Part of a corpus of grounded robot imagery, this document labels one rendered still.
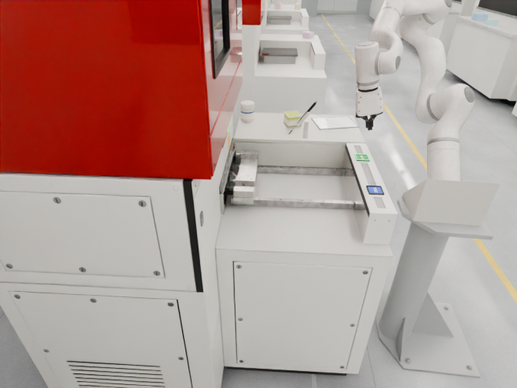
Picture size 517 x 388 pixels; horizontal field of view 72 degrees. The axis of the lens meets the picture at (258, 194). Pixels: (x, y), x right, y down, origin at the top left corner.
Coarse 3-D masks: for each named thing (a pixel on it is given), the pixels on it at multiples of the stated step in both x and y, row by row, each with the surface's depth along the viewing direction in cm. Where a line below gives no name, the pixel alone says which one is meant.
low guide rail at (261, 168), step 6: (258, 168) 170; (264, 168) 170; (270, 168) 170; (276, 168) 169; (282, 168) 170; (288, 168) 170; (294, 168) 170; (300, 168) 170; (306, 168) 170; (312, 168) 170; (318, 168) 170; (324, 168) 170; (300, 174) 170; (306, 174) 170; (312, 174) 170; (318, 174) 170; (324, 174) 170; (330, 174) 170; (336, 174) 169; (342, 174) 169
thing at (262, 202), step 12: (240, 204) 149; (252, 204) 149; (264, 204) 148; (276, 204) 148; (288, 204) 148; (300, 204) 147; (312, 204) 147; (324, 204) 147; (336, 204) 146; (348, 204) 146
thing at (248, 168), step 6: (240, 162) 168; (246, 162) 167; (252, 162) 167; (240, 168) 163; (246, 168) 163; (252, 168) 163; (240, 174) 158; (246, 174) 158; (252, 174) 159; (252, 186) 150; (234, 198) 143; (240, 198) 143; (246, 198) 143; (252, 198) 143
